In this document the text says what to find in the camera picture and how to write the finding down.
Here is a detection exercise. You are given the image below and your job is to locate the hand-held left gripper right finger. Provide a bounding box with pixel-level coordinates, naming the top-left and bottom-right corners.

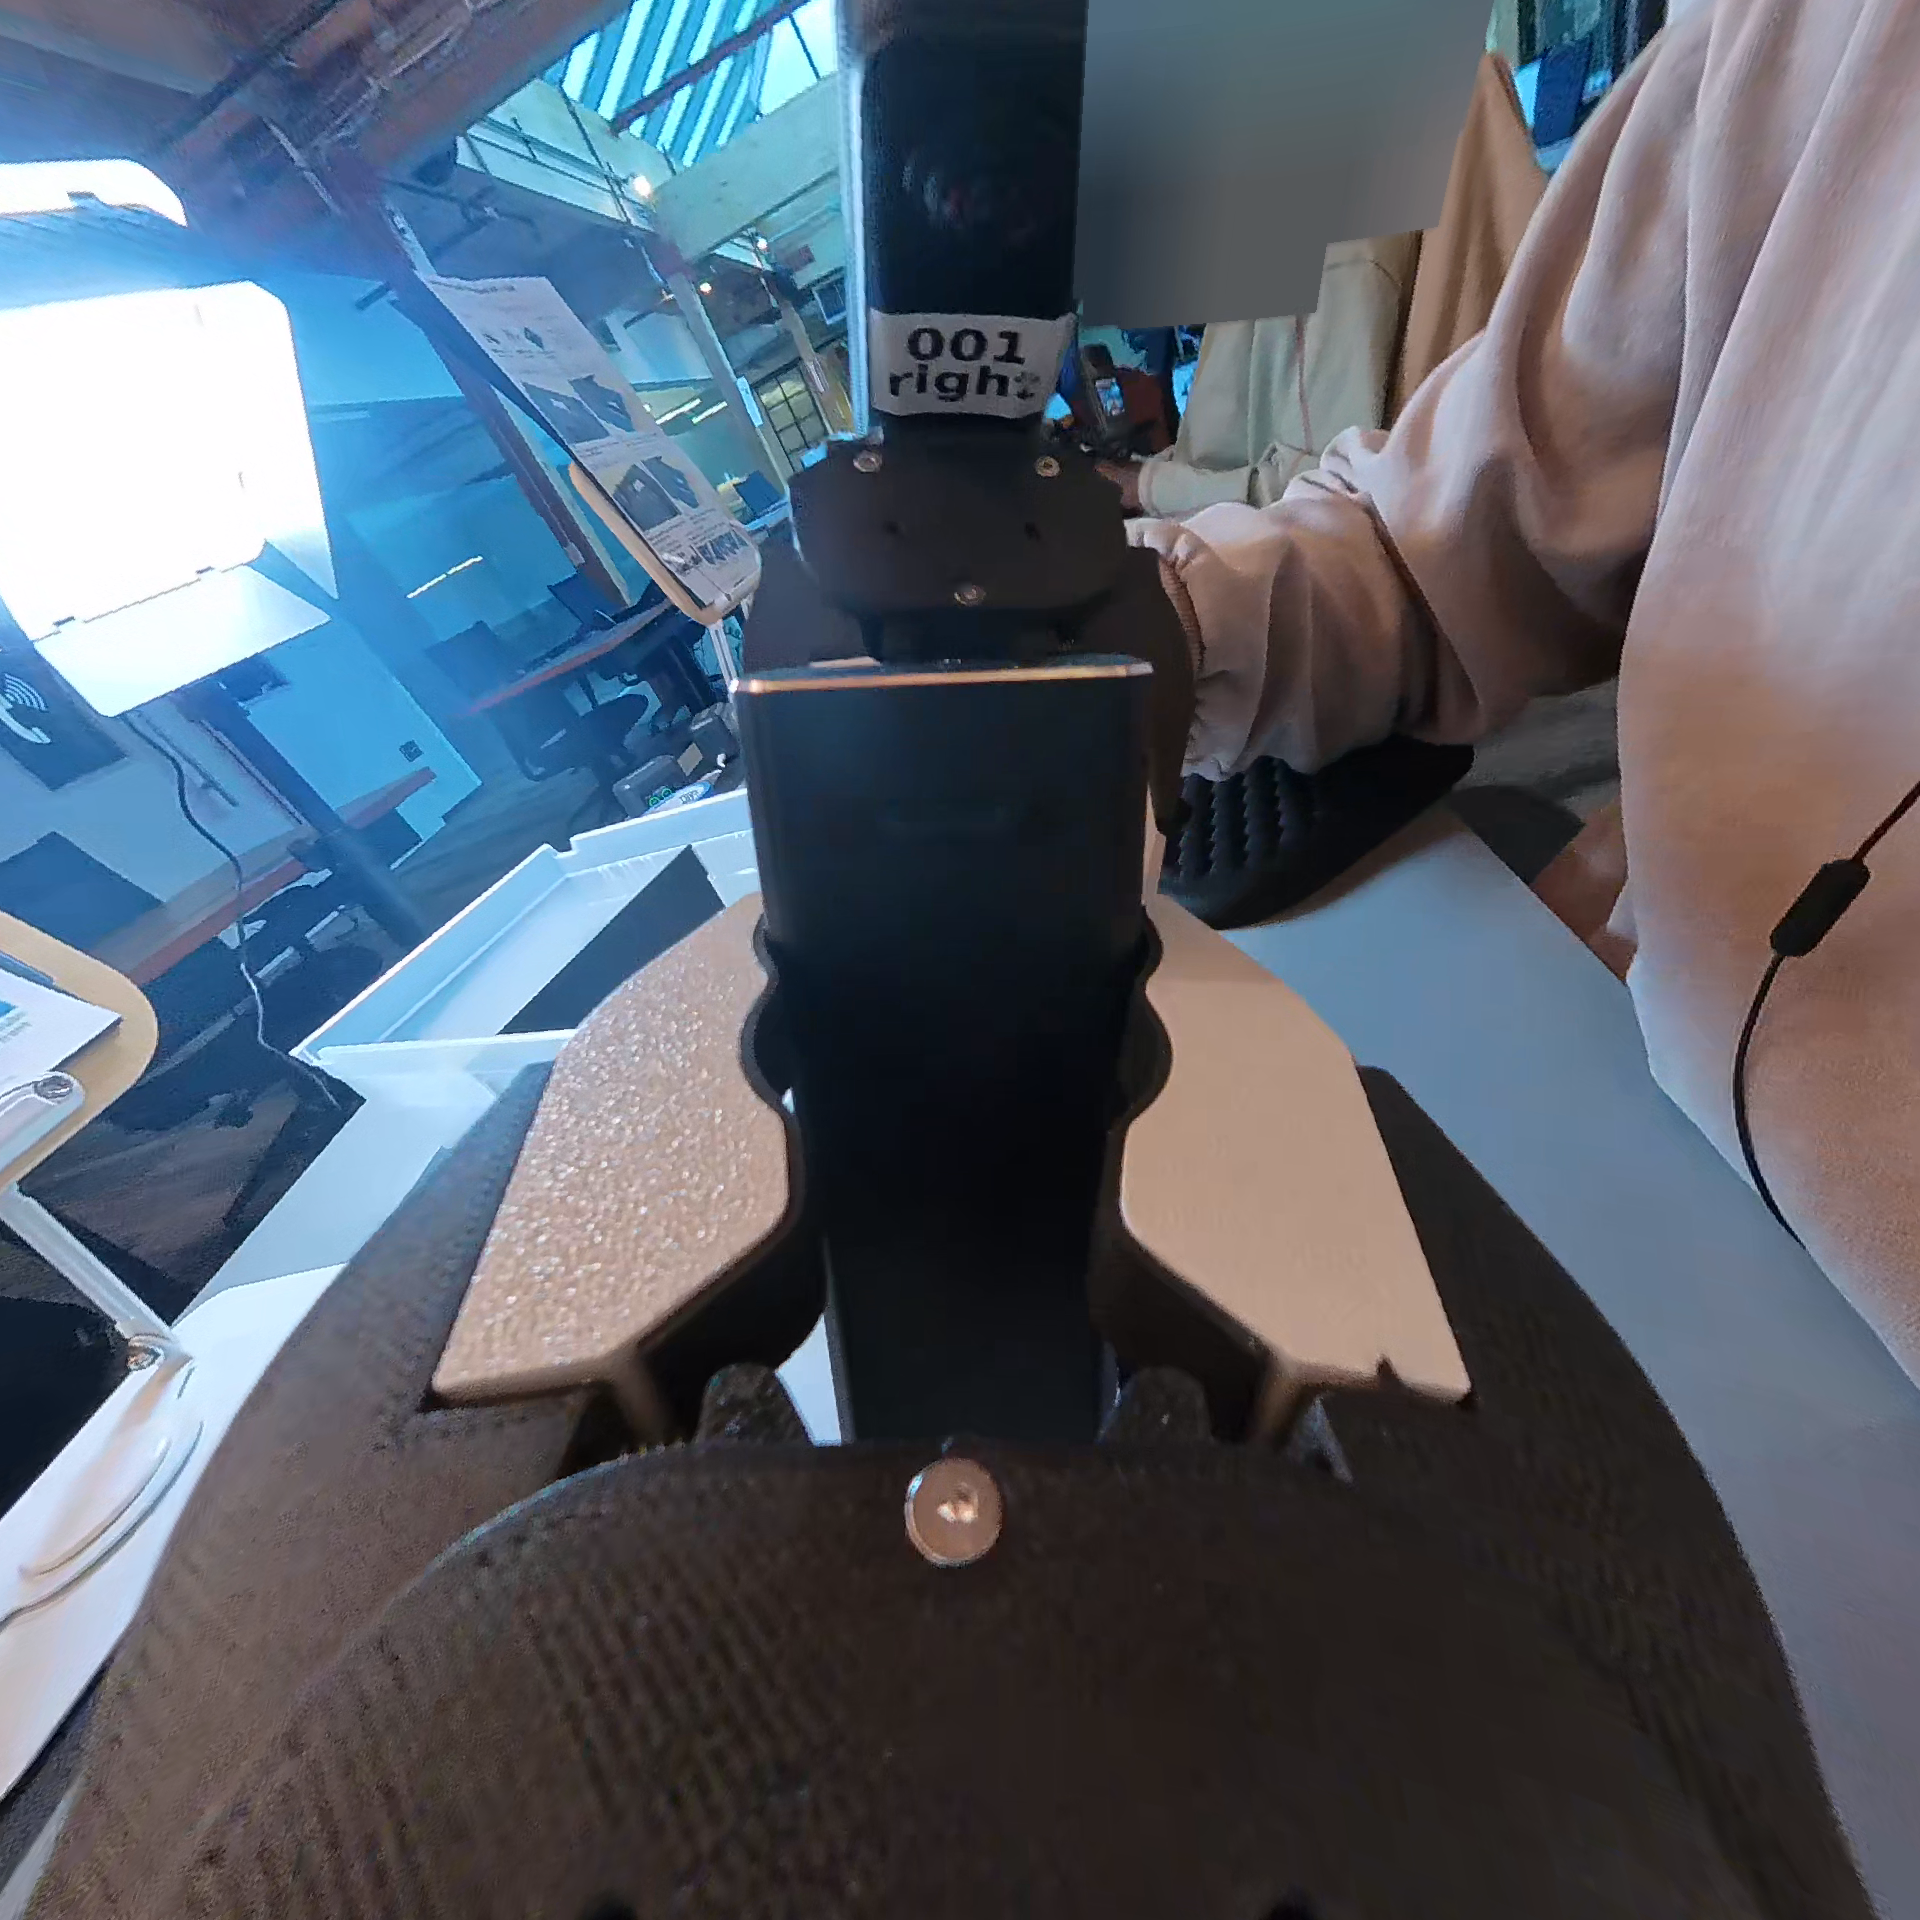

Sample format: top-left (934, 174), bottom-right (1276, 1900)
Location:
top-left (1114, 895), bottom-right (1475, 1404)

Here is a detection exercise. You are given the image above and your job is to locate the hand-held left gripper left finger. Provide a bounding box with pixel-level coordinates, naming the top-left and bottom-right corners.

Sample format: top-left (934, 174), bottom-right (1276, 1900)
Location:
top-left (432, 913), bottom-right (827, 1404)

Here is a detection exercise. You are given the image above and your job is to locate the person's right forearm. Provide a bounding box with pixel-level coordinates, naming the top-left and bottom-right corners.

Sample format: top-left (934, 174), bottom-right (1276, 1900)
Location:
top-left (1126, 344), bottom-right (1652, 782)

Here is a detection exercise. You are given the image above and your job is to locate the white plastic tray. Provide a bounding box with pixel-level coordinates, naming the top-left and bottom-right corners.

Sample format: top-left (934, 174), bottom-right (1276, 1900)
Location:
top-left (293, 823), bottom-right (759, 1120)

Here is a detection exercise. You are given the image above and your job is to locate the instruction poster board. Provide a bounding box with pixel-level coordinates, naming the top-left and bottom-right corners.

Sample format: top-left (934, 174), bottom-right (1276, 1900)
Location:
top-left (411, 270), bottom-right (763, 623)

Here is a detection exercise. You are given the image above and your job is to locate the black foam pad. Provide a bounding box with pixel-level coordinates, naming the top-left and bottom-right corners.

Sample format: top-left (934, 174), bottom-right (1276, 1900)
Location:
top-left (1160, 735), bottom-right (1479, 928)

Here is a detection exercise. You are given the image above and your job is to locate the instruction sheet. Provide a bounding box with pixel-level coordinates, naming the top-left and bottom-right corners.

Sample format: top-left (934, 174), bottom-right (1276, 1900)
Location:
top-left (0, 959), bottom-right (122, 1097)

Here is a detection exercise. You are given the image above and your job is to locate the black sign with phone icon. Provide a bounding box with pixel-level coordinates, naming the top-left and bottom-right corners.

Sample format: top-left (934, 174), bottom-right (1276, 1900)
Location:
top-left (0, 630), bottom-right (122, 789)

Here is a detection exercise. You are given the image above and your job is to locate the bright softbox light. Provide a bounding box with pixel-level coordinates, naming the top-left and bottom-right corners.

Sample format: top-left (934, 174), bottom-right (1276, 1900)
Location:
top-left (0, 162), bottom-right (338, 720)

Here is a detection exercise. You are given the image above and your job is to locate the black power cable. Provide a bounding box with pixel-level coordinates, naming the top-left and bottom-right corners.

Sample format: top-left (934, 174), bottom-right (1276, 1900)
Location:
top-left (142, 720), bottom-right (279, 1052)

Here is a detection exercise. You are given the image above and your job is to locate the black earphone cable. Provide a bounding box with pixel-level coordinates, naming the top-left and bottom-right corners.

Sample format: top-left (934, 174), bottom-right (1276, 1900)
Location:
top-left (1732, 776), bottom-right (1920, 1250)

